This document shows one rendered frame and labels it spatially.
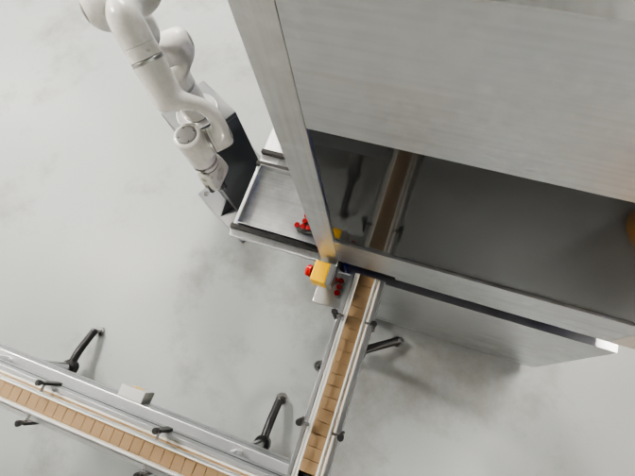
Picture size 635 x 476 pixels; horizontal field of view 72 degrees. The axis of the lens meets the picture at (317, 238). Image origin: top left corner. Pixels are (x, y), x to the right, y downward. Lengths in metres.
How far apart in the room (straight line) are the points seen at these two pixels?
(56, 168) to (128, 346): 1.39
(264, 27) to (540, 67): 0.33
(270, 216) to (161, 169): 1.50
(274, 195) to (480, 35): 1.33
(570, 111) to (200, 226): 2.43
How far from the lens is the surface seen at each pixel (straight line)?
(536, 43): 0.53
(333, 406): 1.51
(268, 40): 0.62
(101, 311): 2.93
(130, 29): 1.29
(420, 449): 2.45
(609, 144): 0.66
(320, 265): 1.46
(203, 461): 1.56
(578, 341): 1.70
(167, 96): 1.30
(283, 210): 1.72
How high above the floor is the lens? 2.43
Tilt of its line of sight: 69 degrees down
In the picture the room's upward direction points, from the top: 19 degrees counter-clockwise
